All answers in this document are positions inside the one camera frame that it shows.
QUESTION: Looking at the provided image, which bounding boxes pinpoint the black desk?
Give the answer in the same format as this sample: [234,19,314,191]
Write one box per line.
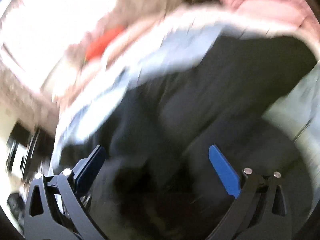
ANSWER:
[6,122,54,181]

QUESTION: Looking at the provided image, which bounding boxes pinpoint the pink lace curtain right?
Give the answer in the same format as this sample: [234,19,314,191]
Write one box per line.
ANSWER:
[66,0,183,67]

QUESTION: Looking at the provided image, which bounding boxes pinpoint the blue plaid bed sheet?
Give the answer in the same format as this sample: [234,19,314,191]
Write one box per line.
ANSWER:
[49,23,319,176]

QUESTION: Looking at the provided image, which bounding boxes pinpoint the pink folded quilt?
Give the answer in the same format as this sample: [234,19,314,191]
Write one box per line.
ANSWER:
[219,0,319,57]

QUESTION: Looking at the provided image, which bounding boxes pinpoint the orange carrot plush pillow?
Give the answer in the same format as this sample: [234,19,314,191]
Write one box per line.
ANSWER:
[84,25,125,62]

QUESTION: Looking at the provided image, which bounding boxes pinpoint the black hooded puffer jacket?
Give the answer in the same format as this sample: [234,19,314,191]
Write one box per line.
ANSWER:
[54,36,316,239]

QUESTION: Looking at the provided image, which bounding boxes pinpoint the pink lace curtain left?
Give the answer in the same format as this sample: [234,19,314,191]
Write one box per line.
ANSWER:
[1,62,59,136]

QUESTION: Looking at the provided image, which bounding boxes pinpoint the pink lace curtain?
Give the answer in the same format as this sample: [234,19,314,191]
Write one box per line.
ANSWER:
[1,62,59,136]
[66,0,183,67]

